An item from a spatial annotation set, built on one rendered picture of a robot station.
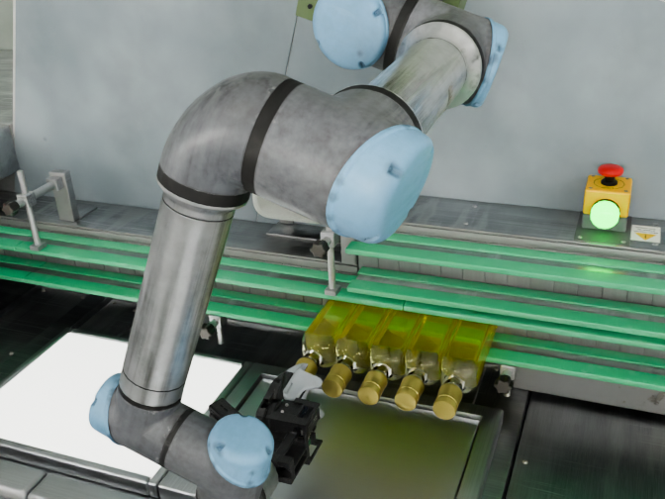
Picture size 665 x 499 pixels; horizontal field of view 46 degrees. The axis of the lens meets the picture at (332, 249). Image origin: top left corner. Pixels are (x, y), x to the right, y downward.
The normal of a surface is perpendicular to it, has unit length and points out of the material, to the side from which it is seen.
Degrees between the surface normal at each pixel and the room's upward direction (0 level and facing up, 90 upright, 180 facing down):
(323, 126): 53
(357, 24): 9
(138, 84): 0
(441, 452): 90
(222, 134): 16
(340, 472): 91
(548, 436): 90
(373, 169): 37
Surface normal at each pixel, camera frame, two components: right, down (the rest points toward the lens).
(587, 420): -0.05, -0.89
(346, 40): -0.49, 0.43
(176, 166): -0.58, 0.19
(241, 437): 0.26, -0.80
